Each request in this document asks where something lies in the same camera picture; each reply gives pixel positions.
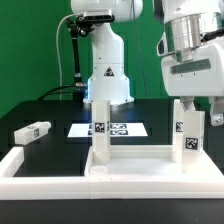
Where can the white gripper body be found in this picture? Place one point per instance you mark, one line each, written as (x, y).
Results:
(201, 76)

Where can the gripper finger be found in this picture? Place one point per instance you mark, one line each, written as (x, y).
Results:
(187, 103)
(217, 110)

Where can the white desk top tray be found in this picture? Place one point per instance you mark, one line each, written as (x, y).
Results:
(153, 160)

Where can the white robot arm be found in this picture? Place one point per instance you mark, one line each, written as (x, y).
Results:
(191, 47)

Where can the sheet with fiducial markers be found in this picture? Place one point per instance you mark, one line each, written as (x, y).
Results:
(116, 130)

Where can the black camera on stand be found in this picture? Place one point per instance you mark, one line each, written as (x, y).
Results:
(87, 21)

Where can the black camera stand pole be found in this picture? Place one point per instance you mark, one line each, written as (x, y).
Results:
(73, 30)

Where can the white U-shaped frame fence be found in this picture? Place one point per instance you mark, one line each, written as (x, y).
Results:
(101, 186)

